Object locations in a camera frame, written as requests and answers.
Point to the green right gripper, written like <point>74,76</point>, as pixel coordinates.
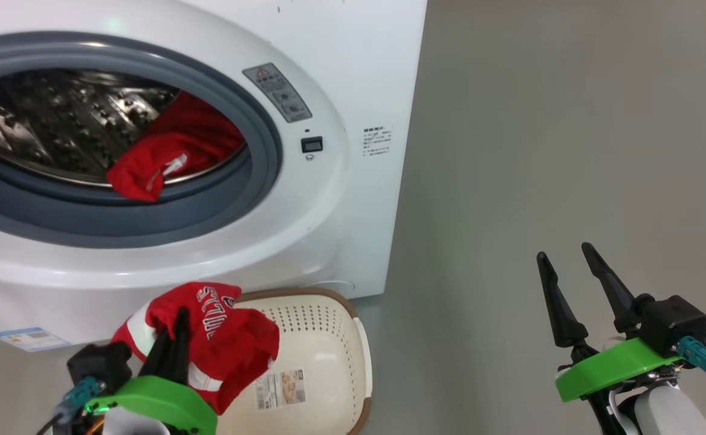
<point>607,368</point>

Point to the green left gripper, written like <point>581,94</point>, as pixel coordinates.
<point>165,396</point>

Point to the red jersey with white lettering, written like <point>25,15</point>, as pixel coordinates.
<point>232,350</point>

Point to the plain red garment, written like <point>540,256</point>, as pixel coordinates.
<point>190,139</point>

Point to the basket product label sticker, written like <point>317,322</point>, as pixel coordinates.
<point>280,389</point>

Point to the cream perforated laundry basket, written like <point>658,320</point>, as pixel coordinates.
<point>329,344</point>

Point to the white front-load washing machine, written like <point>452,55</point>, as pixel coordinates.
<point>341,199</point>

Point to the blue energy label sticker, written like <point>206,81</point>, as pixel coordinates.
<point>31,338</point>

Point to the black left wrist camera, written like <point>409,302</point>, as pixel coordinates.
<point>99,362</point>

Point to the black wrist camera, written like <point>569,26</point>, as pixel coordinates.
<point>670,320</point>
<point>99,362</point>

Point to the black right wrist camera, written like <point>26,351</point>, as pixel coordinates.
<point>670,320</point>

